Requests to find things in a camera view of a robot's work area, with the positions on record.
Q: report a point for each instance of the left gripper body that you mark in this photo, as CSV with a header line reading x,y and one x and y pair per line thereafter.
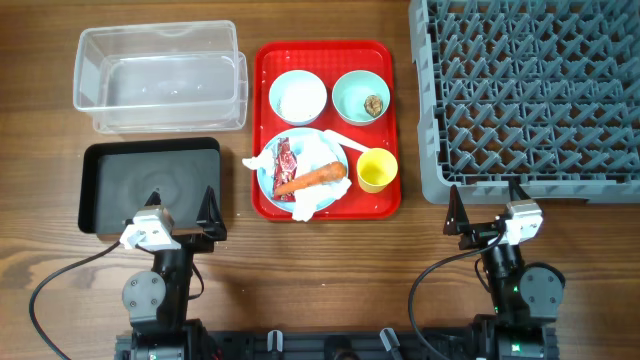
x,y
196,242

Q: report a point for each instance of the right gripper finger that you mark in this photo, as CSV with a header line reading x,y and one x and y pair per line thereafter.
x,y
456,221
516,192

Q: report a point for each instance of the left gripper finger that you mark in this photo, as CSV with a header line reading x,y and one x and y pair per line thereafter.
x,y
209,217
153,200

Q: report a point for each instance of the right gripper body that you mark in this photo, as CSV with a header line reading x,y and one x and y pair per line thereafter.
x,y
482,235

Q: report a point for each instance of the red snack wrapper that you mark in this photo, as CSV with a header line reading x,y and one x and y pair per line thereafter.
x,y
285,169

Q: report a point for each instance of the yellow plastic cup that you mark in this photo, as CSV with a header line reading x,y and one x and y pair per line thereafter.
x,y
376,168

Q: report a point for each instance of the light blue plate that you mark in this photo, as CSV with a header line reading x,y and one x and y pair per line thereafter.
x,y
265,172

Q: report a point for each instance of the white napkin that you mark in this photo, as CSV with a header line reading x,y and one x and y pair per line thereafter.
x,y
315,155

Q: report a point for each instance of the orange carrot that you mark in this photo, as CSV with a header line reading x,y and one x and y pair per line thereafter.
x,y
331,172

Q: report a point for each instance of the brown walnut shell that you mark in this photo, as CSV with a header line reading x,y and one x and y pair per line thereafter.
x,y
374,106

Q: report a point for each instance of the white plastic spoon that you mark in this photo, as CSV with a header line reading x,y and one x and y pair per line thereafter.
x,y
345,141

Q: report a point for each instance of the white rice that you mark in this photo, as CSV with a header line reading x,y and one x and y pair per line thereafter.
x,y
298,104

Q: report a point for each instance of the light blue bowl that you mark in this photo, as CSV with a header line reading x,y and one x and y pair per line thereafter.
x,y
297,78

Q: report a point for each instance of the mint green bowl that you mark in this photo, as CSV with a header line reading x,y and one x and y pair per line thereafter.
x,y
351,90

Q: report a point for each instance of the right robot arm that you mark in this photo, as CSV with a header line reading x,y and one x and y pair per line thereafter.
x,y
526,296

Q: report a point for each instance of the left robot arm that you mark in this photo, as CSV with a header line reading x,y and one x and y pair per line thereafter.
x,y
157,300

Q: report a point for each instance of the black waste tray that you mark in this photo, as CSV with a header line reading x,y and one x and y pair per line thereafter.
x,y
118,179

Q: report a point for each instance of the grey dishwasher rack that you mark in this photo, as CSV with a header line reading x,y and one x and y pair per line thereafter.
x,y
544,93

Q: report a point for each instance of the clear plastic bin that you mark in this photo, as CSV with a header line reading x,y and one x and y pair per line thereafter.
x,y
163,77

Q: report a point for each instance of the red serving tray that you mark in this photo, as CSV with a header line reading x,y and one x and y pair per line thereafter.
x,y
329,60

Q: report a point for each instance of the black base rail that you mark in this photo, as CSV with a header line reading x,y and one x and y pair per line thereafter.
x,y
454,343

